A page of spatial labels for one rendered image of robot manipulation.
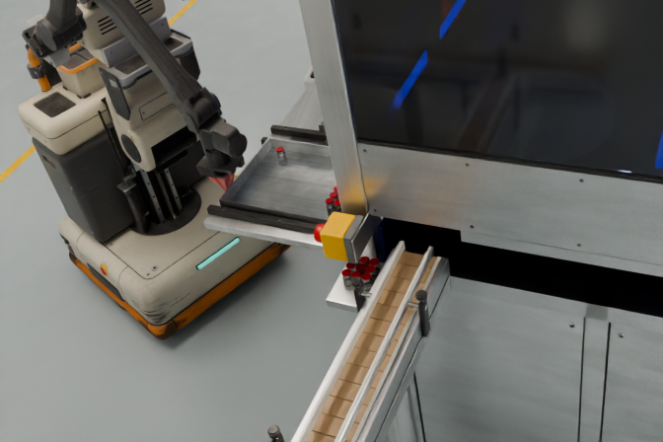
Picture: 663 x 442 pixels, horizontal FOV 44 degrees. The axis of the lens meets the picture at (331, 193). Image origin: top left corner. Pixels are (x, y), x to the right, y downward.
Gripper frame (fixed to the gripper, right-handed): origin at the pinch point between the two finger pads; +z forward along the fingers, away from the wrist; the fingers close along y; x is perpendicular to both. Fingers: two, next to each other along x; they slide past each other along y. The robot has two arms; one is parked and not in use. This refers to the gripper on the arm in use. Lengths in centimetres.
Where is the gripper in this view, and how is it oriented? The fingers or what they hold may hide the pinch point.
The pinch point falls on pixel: (229, 189)
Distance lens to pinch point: 206.3
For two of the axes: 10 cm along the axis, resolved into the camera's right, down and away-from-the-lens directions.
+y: 9.0, 1.4, -4.2
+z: 1.8, 7.6, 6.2
